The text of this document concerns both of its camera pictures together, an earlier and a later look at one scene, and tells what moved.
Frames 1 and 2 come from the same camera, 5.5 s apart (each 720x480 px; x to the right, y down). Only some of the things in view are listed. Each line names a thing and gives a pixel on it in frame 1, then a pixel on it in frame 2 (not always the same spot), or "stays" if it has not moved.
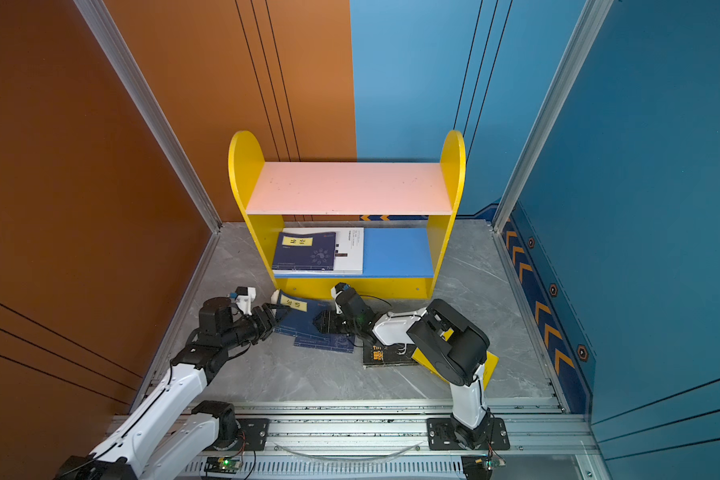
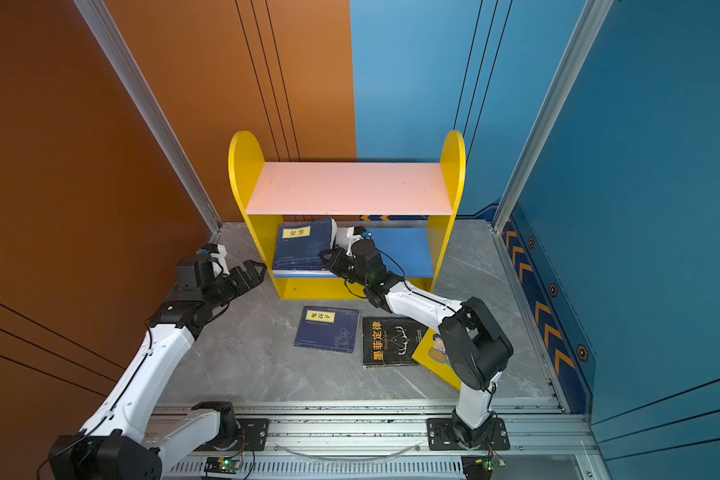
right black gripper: [327, 321] to [339, 256]
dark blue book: [297, 323] to [298, 246]
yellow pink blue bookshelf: [378, 227] stays
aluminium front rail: [388, 440] stays
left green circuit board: [222, 465] stays
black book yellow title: [376, 352] stays
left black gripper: [265, 328] to [250, 273]
